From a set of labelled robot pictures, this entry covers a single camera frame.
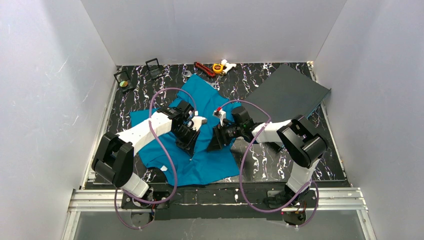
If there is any blue garment cloth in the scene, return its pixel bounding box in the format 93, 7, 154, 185
129, 74, 243, 187

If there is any round colourful brooch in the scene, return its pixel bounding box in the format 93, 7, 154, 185
119, 80, 129, 88

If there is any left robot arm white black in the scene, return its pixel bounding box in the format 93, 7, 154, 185
91, 100, 207, 198

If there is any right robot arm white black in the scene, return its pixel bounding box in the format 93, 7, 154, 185
206, 106, 328, 198

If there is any red black utility knife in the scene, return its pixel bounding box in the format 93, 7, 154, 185
194, 61, 216, 78

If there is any yellow tape measure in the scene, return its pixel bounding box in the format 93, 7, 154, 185
211, 63, 224, 75

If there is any white plastic fitting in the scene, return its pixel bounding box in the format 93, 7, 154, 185
220, 59, 237, 76

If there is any dark grey flat box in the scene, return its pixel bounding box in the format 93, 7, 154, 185
242, 63, 331, 123

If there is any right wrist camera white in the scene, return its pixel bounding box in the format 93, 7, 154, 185
212, 107, 226, 127

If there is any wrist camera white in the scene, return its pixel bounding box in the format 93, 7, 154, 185
191, 116, 208, 131
212, 107, 226, 127

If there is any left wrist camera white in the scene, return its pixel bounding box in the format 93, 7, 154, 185
191, 116, 208, 131

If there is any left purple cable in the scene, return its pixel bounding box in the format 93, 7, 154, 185
113, 87, 199, 231

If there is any black frame stand rear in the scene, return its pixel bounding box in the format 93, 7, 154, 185
145, 58, 163, 80

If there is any black frame stand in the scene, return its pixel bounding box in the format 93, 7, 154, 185
145, 58, 163, 80
113, 70, 135, 94

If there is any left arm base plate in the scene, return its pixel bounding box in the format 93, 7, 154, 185
120, 186, 170, 210

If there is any black frame stand left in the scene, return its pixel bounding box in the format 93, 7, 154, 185
113, 70, 135, 94

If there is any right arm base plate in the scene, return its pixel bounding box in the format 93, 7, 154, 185
263, 188, 320, 228

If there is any aluminium rail frame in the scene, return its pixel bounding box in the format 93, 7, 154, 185
62, 62, 376, 240

